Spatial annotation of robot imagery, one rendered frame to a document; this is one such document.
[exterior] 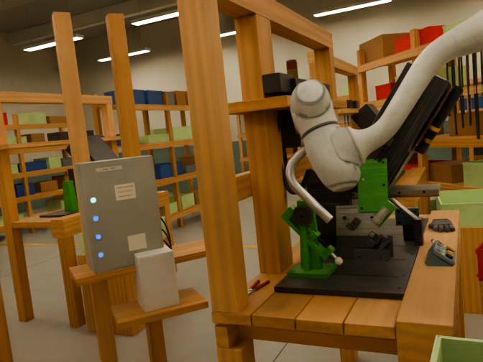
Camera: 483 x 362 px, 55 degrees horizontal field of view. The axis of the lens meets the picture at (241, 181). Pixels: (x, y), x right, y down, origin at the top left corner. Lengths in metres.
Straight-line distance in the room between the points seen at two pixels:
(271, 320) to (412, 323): 0.40
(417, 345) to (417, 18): 9.98
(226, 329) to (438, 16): 9.95
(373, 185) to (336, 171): 0.75
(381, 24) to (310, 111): 9.96
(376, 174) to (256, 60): 0.64
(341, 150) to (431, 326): 0.51
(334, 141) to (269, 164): 0.61
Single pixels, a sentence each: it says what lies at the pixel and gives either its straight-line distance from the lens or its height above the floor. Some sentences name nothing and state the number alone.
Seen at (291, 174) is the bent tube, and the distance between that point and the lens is 1.54.
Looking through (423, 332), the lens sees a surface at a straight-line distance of 1.33.
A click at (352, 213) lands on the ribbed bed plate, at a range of 1.92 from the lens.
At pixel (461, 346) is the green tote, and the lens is 1.11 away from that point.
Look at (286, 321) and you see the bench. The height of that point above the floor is 0.87.
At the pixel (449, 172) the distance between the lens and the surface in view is 5.01.
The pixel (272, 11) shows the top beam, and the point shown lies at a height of 1.89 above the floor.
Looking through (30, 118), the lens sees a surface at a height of 2.13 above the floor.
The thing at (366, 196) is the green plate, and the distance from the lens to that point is 1.89.
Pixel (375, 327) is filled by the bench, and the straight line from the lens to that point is 1.35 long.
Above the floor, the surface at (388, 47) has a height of 2.24.
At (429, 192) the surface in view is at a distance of 1.99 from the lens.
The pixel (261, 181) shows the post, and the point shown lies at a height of 1.24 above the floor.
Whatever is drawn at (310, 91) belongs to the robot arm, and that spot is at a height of 1.51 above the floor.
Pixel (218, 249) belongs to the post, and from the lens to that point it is 1.44.
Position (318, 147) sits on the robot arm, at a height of 1.37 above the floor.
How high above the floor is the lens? 1.43
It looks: 6 degrees down
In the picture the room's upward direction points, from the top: 6 degrees counter-clockwise
